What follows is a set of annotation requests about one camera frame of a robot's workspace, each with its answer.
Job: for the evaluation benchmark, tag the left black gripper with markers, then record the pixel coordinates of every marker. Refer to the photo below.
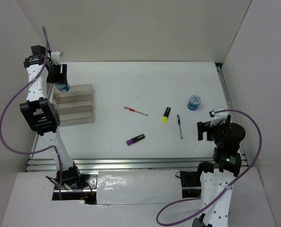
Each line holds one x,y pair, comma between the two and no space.
61,77

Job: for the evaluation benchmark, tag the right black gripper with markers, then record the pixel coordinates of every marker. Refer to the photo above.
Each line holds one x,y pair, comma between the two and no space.
205,126

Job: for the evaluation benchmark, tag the blue jar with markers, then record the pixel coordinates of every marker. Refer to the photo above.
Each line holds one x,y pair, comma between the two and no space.
62,87
194,102

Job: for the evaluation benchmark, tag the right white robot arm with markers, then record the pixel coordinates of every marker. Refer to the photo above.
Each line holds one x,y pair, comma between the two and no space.
216,176

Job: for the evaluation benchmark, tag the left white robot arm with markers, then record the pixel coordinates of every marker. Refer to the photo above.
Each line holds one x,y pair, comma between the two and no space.
43,118

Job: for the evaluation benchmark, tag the blue pen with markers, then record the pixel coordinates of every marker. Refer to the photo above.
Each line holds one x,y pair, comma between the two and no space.
179,124

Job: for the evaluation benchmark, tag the clear tiered organizer tray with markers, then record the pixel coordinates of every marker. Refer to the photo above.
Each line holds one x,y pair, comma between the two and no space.
75,106

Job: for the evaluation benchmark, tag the yellow highlighter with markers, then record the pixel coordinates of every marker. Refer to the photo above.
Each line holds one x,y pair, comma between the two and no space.
166,115

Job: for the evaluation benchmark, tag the purple highlighter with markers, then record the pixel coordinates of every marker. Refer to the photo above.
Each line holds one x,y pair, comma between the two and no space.
135,139

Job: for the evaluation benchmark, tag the red pen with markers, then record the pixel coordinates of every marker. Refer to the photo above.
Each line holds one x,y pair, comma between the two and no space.
133,110

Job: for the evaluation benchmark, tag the white foil front cover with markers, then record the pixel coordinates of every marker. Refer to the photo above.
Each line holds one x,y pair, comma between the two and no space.
138,187

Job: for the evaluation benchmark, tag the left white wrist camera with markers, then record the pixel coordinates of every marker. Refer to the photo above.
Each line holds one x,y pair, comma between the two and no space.
56,57

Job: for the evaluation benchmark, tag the aluminium table frame rail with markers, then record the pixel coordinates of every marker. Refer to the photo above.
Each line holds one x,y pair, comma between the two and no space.
148,87

